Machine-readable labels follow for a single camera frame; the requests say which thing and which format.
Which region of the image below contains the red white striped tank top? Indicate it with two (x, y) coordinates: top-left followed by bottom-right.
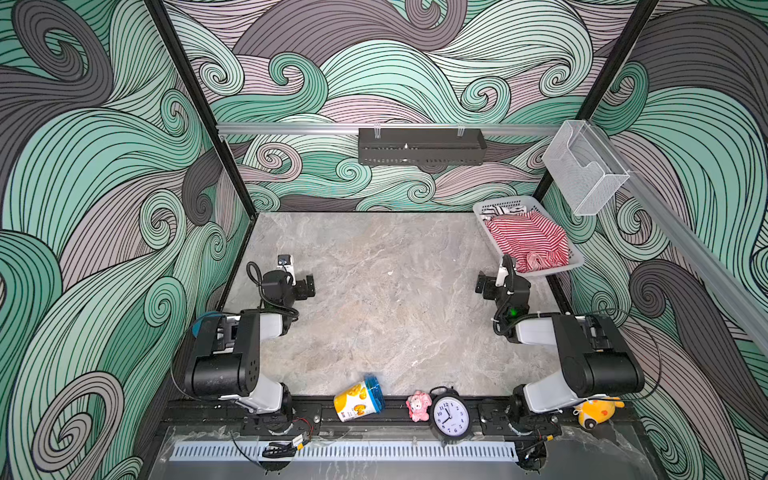
(485, 211), (569, 273)

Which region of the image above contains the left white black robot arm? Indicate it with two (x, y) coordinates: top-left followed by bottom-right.
(181, 254), (315, 422)

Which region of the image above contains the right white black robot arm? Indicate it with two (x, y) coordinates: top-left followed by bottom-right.
(475, 273), (645, 419)

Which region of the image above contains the black white zebra tank top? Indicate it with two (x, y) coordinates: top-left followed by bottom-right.
(481, 205), (527, 221)

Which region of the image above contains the grey plastic laundry basket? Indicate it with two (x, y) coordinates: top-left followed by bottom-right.
(473, 196), (585, 278)

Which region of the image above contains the teal lidded white cup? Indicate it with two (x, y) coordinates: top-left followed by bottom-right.
(190, 311), (222, 338)

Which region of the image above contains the yellow blue snack cup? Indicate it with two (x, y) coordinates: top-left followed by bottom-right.
(333, 375), (385, 422)

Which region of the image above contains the black alarm clock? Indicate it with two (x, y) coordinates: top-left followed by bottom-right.
(429, 386), (471, 446)

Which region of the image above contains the pink plush toy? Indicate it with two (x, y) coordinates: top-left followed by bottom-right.
(406, 391), (432, 422)

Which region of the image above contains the yellow plush toy red shirt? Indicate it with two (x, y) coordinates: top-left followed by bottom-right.
(573, 397), (625, 430)

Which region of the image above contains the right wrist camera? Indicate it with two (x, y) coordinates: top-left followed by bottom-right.
(495, 254), (516, 292)

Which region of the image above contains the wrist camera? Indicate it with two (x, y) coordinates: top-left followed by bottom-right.
(495, 254), (516, 292)
(277, 254), (296, 285)

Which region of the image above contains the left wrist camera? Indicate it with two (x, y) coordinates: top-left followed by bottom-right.
(277, 254), (296, 285)

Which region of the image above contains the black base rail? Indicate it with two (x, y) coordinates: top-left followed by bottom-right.
(157, 394), (637, 439)

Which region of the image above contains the clear plastic wall bin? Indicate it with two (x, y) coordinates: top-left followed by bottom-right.
(543, 120), (629, 216)

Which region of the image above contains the black metal wall shelf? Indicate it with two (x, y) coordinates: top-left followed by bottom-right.
(357, 127), (488, 167)

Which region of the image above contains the aluminium back wall rail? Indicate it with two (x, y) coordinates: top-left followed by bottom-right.
(216, 122), (560, 137)

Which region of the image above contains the aluminium wall rail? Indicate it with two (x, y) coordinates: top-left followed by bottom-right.
(216, 122), (560, 137)
(596, 128), (767, 343)

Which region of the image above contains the white slotted cable duct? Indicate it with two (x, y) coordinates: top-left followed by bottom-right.
(170, 441), (518, 463)

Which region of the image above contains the aluminium right wall rail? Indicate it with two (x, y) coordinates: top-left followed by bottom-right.
(596, 128), (767, 343)

